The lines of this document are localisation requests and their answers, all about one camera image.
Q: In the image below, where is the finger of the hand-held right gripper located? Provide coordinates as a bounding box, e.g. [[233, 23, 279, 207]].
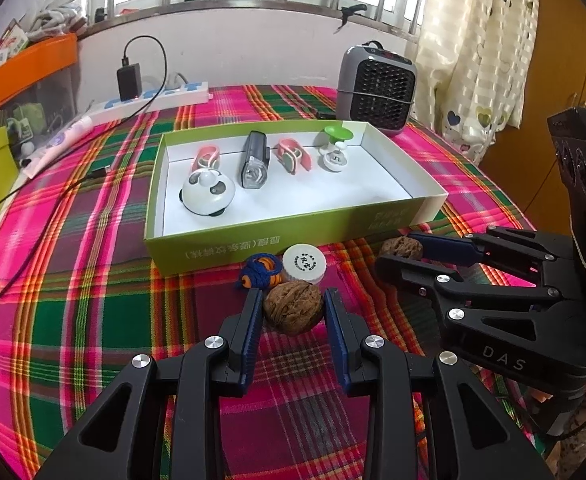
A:
[[408, 227, 574, 273], [375, 255, 571, 348]]

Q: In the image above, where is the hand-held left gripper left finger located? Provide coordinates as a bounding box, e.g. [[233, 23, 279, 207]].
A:
[[35, 287, 265, 480]]

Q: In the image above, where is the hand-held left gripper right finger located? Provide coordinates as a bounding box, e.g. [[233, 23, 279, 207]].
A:
[[323, 287, 556, 480]]

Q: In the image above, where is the brown walnut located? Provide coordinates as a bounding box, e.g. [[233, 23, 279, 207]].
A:
[[264, 281, 324, 333], [379, 237, 426, 261]]

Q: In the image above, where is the green cardboard box tray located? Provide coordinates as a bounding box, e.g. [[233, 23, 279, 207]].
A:
[[144, 120, 449, 277]]

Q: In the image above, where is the white panda toy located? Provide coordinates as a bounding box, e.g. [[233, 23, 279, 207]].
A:
[[179, 169, 236, 217]]

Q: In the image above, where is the green suction cup toy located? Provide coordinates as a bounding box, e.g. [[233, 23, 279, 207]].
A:
[[315, 124, 355, 173]]

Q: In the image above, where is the black bike light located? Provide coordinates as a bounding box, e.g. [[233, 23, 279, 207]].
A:
[[240, 130, 271, 191]]

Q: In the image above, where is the blue orange yarn charm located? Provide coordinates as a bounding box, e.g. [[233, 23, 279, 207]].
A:
[[236, 253, 282, 291]]

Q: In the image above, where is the white capped small bottle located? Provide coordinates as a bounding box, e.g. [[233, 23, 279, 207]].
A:
[[281, 242, 326, 284]]

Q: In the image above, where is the plaid tablecloth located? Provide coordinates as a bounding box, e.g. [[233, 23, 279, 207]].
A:
[[0, 84, 549, 480]]

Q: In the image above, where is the pink clip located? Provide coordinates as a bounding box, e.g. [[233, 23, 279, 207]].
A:
[[191, 144, 222, 173], [274, 137, 313, 176]]

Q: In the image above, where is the grey mini heater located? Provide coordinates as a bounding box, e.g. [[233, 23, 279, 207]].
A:
[[334, 42, 419, 136]]

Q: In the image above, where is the heart print curtain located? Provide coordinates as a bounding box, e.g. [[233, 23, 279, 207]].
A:
[[415, 0, 541, 166]]

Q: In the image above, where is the wooden cabinet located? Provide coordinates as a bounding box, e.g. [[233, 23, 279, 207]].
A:
[[478, 0, 586, 226]]

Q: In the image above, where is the white blue power strip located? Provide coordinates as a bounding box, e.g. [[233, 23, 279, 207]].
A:
[[90, 82, 211, 123]]

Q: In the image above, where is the black window clip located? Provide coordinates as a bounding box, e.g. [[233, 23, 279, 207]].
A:
[[334, 4, 364, 36]]

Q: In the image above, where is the white pink toothpaste tube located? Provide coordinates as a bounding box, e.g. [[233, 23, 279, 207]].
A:
[[23, 112, 94, 178]]

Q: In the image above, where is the black charger adapter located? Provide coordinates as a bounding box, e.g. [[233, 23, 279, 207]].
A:
[[116, 63, 142, 102]]

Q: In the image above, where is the clear plastic storage bin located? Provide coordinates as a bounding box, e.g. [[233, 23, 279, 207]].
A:
[[0, 60, 78, 161]]

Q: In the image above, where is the orange lid storage bin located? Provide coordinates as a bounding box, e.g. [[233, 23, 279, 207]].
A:
[[0, 34, 78, 106]]

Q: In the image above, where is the grey white cloth pile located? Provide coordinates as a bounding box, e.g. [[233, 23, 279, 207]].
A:
[[28, 0, 88, 41]]

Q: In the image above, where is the stack of paper packets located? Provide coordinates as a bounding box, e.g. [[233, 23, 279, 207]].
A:
[[0, 17, 28, 68]]

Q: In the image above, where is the black charging cable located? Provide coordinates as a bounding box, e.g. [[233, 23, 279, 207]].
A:
[[0, 35, 169, 305]]

